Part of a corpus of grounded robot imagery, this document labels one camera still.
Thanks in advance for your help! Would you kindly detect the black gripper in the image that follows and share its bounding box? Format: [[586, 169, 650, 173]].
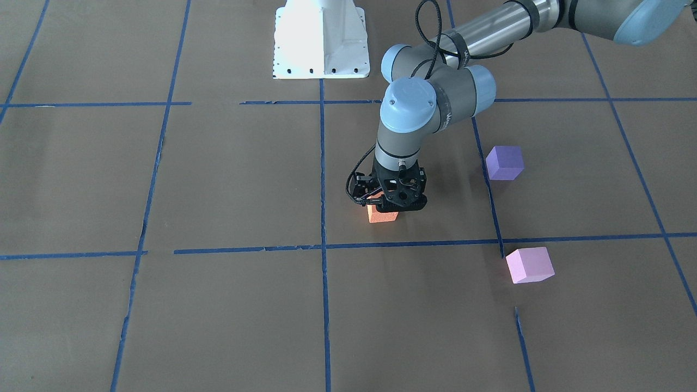
[[372, 160, 427, 212]]

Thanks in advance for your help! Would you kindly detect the pink foam block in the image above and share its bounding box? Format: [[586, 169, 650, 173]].
[[505, 247, 555, 284]]

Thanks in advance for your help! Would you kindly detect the orange foam block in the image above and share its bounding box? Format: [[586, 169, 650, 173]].
[[368, 204, 399, 224]]

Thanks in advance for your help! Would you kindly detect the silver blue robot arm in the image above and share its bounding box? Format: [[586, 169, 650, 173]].
[[346, 1, 689, 213]]

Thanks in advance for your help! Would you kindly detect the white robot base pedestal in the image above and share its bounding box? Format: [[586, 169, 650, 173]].
[[272, 1, 371, 79]]

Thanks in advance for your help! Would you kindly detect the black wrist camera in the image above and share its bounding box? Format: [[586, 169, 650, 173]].
[[346, 171, 382, 207]]

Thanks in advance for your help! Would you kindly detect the purple foam block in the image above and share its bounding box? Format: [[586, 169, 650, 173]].
[[486, 145, 525, 181]]

